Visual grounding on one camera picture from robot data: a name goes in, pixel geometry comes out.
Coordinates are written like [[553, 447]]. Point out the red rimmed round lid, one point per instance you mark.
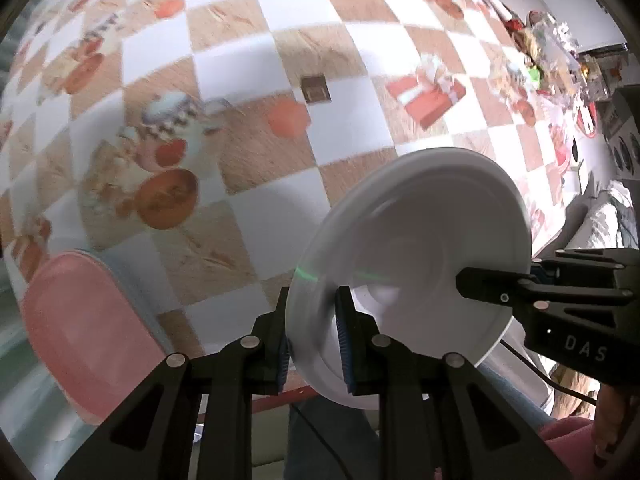
[[587, 120]]

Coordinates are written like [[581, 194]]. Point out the printed checkered tablecloth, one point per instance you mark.
[[300, 160]]

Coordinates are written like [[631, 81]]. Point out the person's right hand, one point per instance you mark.
[[612, 425]]

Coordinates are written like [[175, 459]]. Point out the person's jeans leg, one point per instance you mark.
[[330, 440]]

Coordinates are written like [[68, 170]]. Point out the pile of snack packets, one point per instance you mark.
[[550, 55]]

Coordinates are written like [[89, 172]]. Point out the white round plate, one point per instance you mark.
[[415, 260]]

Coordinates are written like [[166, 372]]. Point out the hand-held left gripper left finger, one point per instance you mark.
[[281, 360]]

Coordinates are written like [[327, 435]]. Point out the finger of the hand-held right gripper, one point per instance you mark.
[[487, 285], [575, 272]]

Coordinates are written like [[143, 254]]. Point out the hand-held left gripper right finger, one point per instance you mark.
[[345, 345]]

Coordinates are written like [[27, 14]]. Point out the white ruffled cloth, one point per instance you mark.
[[617, 220]]

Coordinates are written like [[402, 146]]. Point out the white appliance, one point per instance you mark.
[[575, 10]]

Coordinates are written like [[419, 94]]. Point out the person's right forearm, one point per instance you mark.
[[567, 447]]

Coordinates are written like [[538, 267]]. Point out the pink square plate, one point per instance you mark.
[[85, 335]]

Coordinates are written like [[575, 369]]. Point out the grey appliance with round dials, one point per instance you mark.
[[625, 130]]

